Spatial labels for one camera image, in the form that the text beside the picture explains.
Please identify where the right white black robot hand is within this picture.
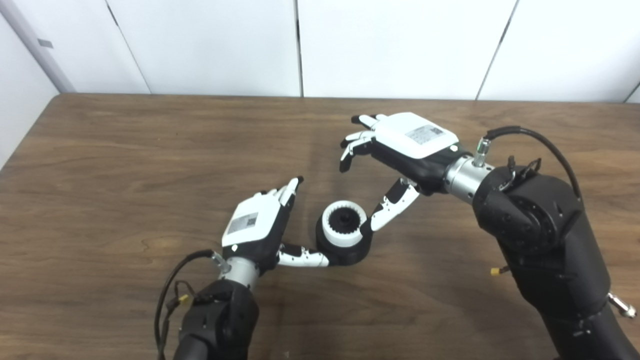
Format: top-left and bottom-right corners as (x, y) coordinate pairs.
(339, 112), (473, 233)

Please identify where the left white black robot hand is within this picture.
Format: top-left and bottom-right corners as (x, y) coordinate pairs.
(221, 176), (331, 275)

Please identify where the thick black wrist cable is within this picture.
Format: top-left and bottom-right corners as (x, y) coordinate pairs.
(154, 249), (226, 360)
(477, 126), (583, 201)

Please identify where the thin wire with yellow connector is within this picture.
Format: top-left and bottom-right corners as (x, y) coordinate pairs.
(490, 156), (543, 277)
(162, 280), (197, 351)

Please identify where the white toothed plastic ring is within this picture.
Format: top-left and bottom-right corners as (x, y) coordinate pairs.
(321, 200), (368, 248)

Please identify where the grey partition post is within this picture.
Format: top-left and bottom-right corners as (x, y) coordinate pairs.
(0, 0), (77, 94)

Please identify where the round black plastic part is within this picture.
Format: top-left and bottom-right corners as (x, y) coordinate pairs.
(315, 200), (374, 267)

